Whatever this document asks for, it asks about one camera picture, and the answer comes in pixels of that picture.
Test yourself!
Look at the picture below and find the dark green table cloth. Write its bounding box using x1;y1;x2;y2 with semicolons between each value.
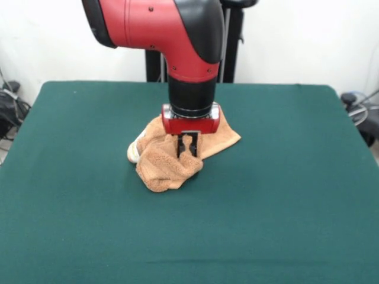
0;81;379;284

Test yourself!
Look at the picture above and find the orange terry towel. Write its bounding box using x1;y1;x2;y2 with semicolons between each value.
127;111;242;193

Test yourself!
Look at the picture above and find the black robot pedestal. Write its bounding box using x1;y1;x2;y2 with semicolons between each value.
144;0;261;83

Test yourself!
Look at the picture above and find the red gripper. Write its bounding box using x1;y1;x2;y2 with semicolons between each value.
161;104;221;157

